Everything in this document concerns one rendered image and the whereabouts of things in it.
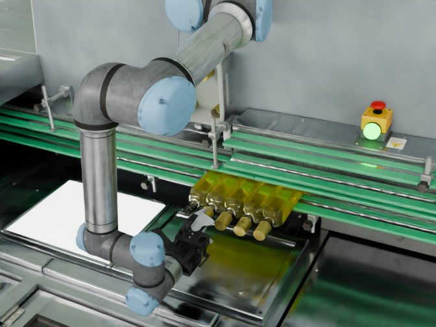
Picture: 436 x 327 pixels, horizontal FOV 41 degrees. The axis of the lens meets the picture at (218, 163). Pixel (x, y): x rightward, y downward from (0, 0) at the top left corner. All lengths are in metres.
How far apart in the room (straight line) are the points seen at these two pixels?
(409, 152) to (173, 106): 0.76
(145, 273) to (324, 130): 0.70
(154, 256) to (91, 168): 0.24
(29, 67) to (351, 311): 1.43
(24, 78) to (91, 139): 1.07
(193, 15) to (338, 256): 0.80
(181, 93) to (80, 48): 1.09
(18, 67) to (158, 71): 1.17
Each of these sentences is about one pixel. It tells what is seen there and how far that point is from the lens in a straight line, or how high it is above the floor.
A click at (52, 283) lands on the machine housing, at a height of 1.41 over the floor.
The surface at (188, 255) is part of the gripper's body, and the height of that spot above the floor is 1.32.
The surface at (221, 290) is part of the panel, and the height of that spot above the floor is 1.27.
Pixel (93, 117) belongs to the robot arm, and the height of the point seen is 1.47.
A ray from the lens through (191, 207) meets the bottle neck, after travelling 1.65.
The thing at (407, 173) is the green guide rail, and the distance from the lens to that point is 1.58.
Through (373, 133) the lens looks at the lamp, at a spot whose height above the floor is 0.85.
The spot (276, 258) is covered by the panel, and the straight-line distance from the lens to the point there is 1.67.
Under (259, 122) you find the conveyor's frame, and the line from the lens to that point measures 1.76.
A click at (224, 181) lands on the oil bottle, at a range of 1.71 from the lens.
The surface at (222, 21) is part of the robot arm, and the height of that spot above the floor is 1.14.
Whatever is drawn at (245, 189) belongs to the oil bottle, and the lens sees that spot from 1.68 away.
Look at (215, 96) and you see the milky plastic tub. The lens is 1.88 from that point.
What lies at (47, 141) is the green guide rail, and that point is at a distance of 2.22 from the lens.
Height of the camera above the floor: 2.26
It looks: 48 degrees down
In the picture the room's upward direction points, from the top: 136 degrees counter-clockwise
